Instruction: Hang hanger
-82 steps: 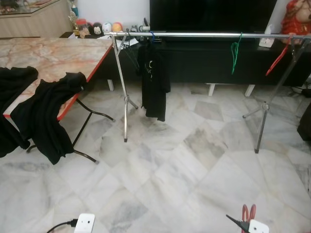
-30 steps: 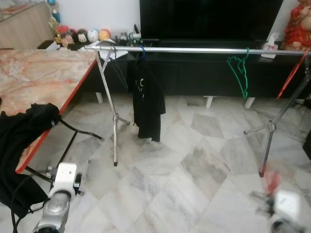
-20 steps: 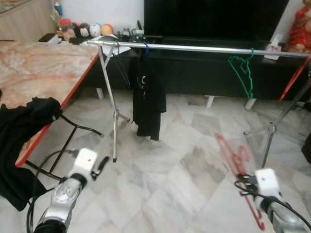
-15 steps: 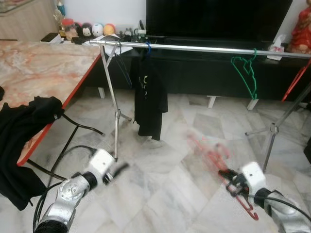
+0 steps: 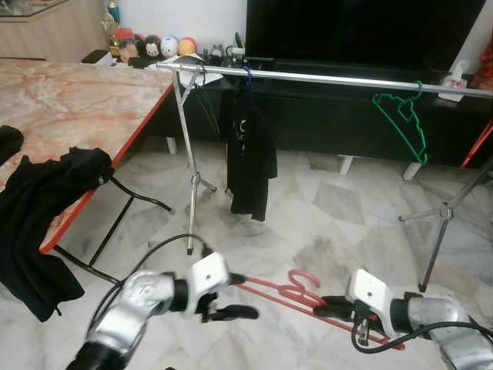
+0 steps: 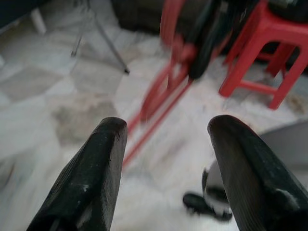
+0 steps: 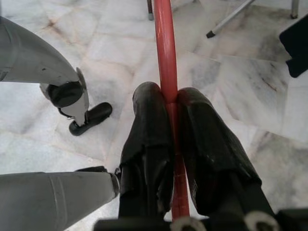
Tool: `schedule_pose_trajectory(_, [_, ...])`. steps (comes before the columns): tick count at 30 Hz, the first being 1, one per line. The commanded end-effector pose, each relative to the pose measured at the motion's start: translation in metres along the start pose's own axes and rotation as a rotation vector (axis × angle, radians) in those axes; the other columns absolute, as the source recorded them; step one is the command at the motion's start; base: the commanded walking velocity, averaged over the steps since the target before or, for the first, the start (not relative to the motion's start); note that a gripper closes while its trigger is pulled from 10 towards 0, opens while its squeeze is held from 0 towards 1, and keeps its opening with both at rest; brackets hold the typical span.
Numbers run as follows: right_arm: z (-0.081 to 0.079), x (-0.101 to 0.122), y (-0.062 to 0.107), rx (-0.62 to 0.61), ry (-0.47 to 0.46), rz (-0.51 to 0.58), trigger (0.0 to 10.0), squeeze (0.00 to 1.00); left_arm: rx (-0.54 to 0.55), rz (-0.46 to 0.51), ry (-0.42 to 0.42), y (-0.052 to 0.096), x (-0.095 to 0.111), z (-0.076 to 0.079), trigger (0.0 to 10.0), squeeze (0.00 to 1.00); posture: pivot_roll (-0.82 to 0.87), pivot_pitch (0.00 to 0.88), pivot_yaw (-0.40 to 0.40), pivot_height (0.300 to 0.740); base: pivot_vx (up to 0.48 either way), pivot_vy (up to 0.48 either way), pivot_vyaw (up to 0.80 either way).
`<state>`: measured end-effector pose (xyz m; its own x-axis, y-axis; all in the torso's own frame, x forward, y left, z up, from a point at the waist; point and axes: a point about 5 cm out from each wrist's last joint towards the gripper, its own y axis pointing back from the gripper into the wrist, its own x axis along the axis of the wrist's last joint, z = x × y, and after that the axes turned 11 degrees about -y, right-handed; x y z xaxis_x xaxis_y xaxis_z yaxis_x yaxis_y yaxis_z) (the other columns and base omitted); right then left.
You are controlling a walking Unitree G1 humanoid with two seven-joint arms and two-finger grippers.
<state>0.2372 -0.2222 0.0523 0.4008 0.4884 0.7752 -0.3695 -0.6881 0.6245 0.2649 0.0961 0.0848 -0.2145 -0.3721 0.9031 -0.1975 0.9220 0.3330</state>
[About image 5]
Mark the black knit garment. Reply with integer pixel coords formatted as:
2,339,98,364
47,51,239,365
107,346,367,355
0,146,115,323

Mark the green plastic hanger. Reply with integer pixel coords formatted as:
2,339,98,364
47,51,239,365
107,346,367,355
373,80,429,166

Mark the black TV cabinet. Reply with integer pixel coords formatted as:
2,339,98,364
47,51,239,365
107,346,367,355
158,55,493,180

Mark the silver rack bar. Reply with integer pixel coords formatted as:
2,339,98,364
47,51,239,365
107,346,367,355
156,62,493,100

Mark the green black electronic gadget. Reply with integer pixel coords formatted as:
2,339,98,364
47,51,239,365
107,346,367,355
226,32,247,67

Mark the orange round plush toy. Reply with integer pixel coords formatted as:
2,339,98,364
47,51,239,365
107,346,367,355
178,36,198,57

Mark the white tissue box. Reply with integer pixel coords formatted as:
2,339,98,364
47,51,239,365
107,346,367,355
440,59,471,103

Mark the black television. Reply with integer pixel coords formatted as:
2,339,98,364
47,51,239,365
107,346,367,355
246,0,488,76

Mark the light wooden sideboard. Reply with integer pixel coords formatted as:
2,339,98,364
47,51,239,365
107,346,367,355
0,0,110,62

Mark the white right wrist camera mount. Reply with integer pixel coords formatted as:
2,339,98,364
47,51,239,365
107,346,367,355
346,268,398,338

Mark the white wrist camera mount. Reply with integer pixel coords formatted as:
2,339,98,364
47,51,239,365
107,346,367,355
346,268,398,338
187,252,233,300

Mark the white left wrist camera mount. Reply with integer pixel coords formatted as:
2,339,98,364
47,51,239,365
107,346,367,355
187,252,233,300

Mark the dark metal table leg frame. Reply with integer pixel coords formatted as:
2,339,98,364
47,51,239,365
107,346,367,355
48,176,175,284

